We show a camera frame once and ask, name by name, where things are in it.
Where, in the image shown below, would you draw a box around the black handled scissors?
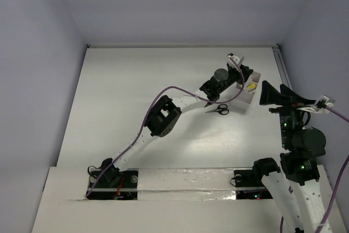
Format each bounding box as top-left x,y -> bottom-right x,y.
206,104 -> 230,116

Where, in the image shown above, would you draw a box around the white front platform board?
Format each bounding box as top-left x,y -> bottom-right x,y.
33,166 -> 287,232

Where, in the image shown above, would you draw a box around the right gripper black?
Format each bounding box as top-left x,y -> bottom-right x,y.
260,79 -> 316,148

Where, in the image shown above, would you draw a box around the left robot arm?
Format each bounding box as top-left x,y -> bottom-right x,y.
86,60 -> 254,196

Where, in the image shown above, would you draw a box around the right side aluminium rail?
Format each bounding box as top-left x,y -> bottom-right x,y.
272,47 -> 292,89

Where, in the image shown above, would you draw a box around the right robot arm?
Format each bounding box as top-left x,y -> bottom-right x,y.
251,81 -> 335,232

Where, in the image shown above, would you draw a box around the white compartment pen holder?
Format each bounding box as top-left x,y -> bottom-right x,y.
229,71 -> 261,111

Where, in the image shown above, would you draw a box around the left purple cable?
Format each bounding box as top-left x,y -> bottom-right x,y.
85,55 -> 246,198

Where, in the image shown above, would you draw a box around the purple cable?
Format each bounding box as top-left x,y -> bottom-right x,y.
279,101 -> 349,233
85,55 -> 246,198

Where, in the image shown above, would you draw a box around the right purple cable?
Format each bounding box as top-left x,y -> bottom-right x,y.
279,101 -> 349,233

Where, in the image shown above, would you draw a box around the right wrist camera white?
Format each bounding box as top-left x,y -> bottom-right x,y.
298,95 -> 336,114

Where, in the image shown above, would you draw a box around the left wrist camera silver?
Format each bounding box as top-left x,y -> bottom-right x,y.
227,53 -> 244,67

